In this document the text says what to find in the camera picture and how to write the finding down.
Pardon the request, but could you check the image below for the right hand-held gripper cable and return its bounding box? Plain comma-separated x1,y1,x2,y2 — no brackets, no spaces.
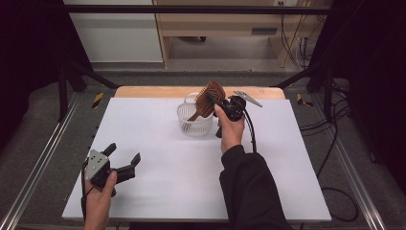
242,107,259,154

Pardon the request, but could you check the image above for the white power strip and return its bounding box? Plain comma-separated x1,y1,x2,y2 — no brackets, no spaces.
273,0,300,7

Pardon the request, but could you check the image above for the metal floor rail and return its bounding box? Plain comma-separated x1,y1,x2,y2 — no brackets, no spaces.
310,95,388,230
0,91,81,230

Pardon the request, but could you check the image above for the person's right hand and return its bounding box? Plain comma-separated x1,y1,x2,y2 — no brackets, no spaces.
214,104,246,154

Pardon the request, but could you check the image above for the person's left hand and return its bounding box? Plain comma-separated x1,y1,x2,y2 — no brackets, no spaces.
83,171,119,206

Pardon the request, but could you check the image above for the black horizontal frame bar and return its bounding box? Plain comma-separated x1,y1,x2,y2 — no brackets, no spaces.
63,4,333,15

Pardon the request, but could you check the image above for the brown wooden hairbrush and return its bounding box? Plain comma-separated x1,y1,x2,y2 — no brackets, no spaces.
187,80,227,123

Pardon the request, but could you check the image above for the wooden table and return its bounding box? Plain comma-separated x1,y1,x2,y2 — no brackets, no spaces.
114,85,286,101

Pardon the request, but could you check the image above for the white cabinet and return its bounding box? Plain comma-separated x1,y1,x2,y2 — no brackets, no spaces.
62,0,164,64

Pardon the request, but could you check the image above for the yellow cable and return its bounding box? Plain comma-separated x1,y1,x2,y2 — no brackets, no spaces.
286,6,311,60

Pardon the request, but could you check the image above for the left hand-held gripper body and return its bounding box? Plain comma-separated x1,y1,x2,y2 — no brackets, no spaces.
84,149,137,190

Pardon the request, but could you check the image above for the black frame stand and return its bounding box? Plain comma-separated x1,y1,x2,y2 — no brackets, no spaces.
56,59,121,123
270,59,337,123

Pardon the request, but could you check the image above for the yellow black floor tape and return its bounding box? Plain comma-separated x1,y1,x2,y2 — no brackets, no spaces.
91,91,105,110
296,92,315,108

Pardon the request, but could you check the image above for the light wooden cabinet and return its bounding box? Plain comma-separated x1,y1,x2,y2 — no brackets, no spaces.
152,0,321,69

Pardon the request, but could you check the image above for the white table sheet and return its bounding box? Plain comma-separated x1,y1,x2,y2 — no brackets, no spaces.
61,97,333,223

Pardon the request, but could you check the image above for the white slotted plastic basket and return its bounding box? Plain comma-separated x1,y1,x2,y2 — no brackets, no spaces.
176,92,214,138

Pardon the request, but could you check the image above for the black curtain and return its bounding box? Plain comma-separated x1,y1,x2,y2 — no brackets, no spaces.
309,0,406,188
0,0,94,151

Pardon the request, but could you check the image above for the left hand-held gripper cable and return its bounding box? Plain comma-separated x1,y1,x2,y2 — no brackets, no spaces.
80,157,97,222

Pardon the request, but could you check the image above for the black floor cable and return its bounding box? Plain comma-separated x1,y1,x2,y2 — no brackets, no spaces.
299,80,360,223

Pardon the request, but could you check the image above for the hand-held gripper cable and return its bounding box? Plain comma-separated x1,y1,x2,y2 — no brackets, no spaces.
242,107,259,154
80,157,97,222

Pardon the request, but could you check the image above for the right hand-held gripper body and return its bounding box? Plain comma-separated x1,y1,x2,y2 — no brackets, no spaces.
215,90,263,139

